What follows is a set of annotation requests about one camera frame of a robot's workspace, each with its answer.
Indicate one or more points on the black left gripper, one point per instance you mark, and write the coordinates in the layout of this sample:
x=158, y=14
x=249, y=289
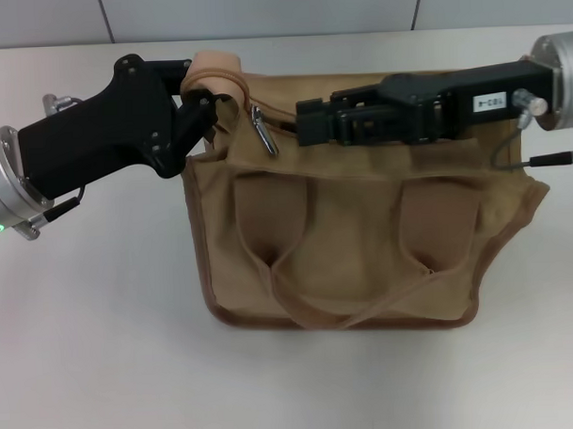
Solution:
x=105, y=131

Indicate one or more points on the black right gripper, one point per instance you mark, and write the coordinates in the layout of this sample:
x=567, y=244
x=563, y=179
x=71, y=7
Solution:
x=452, y=96

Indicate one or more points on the khaki canvas food bag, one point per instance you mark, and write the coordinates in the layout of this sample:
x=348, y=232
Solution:
x=353, y=231

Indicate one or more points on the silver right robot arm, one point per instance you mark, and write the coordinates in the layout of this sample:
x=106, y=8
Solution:
x=564, y=77

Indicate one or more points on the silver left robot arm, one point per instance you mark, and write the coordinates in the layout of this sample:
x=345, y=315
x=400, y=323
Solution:
x=3, y=182

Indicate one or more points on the silver metal zipper pull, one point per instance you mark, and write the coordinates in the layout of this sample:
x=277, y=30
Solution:
x=265, y=133

